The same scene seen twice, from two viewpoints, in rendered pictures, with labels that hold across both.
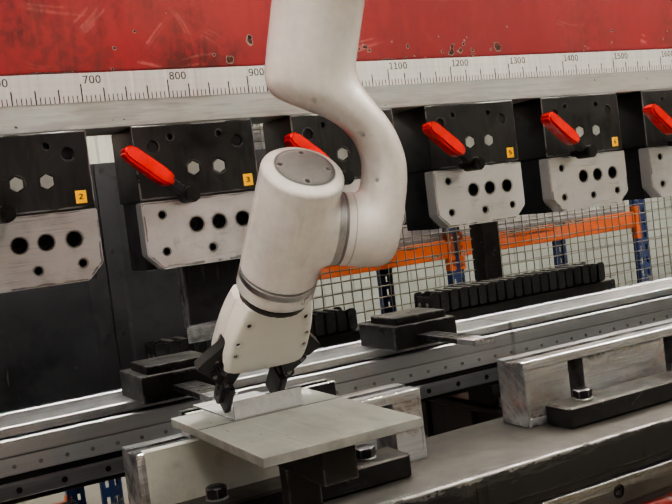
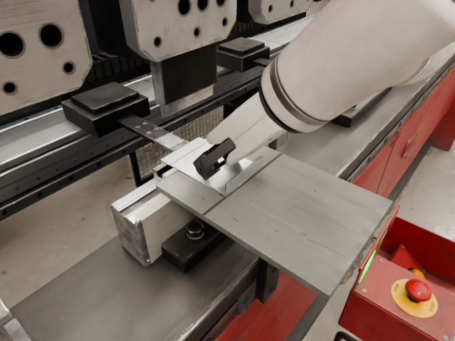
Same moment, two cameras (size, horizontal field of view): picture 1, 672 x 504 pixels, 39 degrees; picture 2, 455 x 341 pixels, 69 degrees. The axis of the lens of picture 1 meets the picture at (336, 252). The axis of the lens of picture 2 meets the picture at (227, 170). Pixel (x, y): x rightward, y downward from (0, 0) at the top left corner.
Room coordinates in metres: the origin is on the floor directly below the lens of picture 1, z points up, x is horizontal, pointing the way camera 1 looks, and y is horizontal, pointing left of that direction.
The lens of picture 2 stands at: (0.74, 0.25, 1.30)
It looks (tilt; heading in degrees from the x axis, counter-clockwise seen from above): 37 degrees down; 339
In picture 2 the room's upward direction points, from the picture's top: straight up
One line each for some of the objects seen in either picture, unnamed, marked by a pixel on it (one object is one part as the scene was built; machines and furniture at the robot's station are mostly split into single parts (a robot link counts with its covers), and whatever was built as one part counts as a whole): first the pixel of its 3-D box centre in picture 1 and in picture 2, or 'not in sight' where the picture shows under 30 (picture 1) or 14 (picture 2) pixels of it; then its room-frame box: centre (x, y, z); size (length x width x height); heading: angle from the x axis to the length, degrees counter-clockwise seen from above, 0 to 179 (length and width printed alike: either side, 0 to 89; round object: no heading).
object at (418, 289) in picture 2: not in sight; (416, 293); (0.92, -0.16, 0.79); 0.04 x 0.04 x 0.04
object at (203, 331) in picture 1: (222, 298); (186, 74); (1.16, 0.14, 1.13); 0.10 x 0.02 x 0.10; 118
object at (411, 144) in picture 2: not in sight; (412, 143); (1.51, -0.83, 0.58); 0.15 x 0.02 x 0.07; 118
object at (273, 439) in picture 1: (288, 422); (270, 195); (1.03, 0.07, 1.00); 0.26 x 0.18 x 0.01; 28
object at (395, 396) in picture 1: (283, 452); (217, 174); (1.19, 0.10, 0.92); 0.39 x 0.06 x 0.10; 118
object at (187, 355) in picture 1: (189, 380); (130, 118); (1.29, 0.22, 1.01); 0.26 x 0.12 x 0.05; 28
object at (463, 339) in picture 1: (433, 330); (263, 59); (1.49, -0.14, 1.01); 0.26 x 0.12 x 0.05; 28
